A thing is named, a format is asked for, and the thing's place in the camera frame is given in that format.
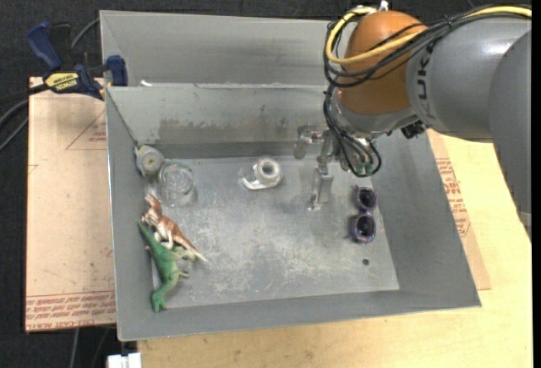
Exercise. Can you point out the grey metal bin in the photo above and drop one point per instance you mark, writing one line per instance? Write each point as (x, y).
(270, 248)

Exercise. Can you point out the clear glass cup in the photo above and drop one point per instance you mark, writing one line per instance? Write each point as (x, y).
(175, 184)

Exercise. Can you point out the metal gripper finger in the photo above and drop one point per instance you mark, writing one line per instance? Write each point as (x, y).
(323, 188)
(307, 134)

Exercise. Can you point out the brown toy dinosaur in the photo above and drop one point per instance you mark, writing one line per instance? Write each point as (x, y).
(167, 226)

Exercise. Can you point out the purple sunglasses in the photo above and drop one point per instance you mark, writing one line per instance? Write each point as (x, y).
(363, 226)

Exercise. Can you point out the green toy dinosaur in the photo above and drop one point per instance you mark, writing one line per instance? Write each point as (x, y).
(167, 269)

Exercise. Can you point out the brown cardboard board red print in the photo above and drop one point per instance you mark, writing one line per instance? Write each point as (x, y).
(67, 197)

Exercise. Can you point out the black cylinder on white bracket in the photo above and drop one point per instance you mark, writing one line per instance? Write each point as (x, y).
(412, 129)

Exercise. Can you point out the pale grey round cap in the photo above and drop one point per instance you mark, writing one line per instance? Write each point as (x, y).
(149, 160)

